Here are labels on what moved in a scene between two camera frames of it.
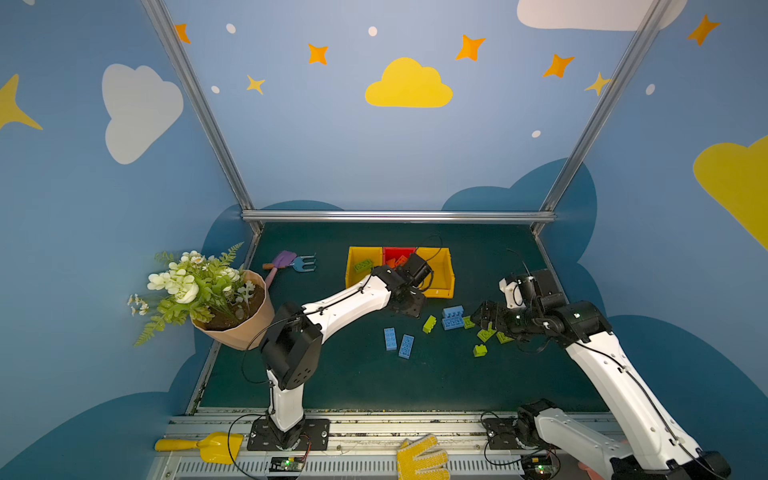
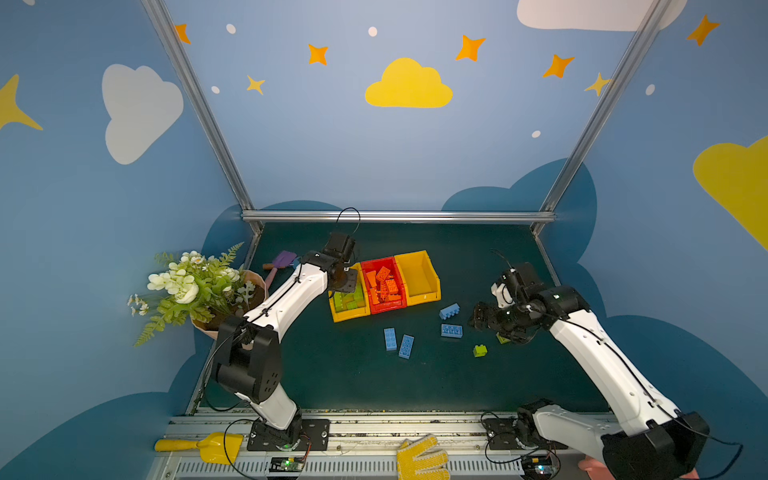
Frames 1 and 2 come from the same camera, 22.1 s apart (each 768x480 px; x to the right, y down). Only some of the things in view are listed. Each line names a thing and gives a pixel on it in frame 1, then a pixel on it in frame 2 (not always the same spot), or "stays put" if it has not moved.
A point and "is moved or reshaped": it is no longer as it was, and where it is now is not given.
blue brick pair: x=390 y=339 stays put
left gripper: x=410 y=270 to x=346 y=280
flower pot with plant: x=229 y=304 stays put
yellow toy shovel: x=223 y=448 stays put
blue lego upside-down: x=406 y=346 stays put
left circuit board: x=286 y=464 stays put
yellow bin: x=357 y=255 is moved or reshaped
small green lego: x=480 y=350 stays put
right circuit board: x=537 y=467 stays put
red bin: x=396 y=253 is moved or reshaped
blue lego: x=453 y=320 is moved or reshaped
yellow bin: x=441 y=283 is moved or reshaped
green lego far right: x=503 y=339 stays put
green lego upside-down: x=364 y=266 is moved or reshaped
